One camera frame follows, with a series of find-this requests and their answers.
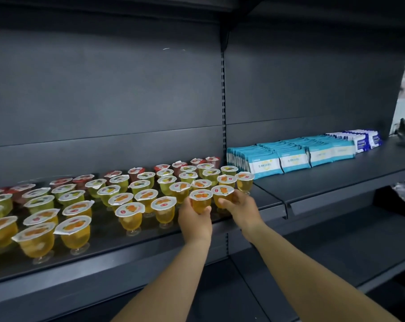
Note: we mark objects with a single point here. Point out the person's left forearm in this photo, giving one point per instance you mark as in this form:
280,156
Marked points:
169,285

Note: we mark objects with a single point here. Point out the person's right hand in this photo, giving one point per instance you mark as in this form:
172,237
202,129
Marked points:
247,216

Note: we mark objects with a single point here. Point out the group of red jelly cups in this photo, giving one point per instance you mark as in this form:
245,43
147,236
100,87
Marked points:
137,174

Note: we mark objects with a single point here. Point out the row of teal packets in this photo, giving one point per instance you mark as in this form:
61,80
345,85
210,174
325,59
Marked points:
293,159

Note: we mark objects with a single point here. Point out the row of blue white packets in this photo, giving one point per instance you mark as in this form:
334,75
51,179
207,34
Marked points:
360,140

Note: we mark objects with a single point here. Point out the group of green jelly cups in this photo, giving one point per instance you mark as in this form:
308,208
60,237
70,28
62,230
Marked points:
41,206

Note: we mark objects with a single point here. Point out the person's left hand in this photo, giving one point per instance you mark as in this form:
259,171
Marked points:
197,228

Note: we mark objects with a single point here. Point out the person's left thumb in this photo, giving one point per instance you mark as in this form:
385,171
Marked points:
208,212

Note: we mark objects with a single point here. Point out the person's right forearm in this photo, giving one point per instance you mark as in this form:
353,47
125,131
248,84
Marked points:
306,281

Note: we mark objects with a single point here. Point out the orange fruit jelly cup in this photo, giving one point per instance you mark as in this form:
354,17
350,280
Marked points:
200,200
222,192

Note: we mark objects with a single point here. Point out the person's right thumb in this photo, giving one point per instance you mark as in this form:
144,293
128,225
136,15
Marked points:
227,203

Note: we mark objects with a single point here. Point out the group of orange jelly cups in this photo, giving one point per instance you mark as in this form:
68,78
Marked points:
71,231

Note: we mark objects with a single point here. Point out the slotted shelf upright post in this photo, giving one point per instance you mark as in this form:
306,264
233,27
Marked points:
223,97

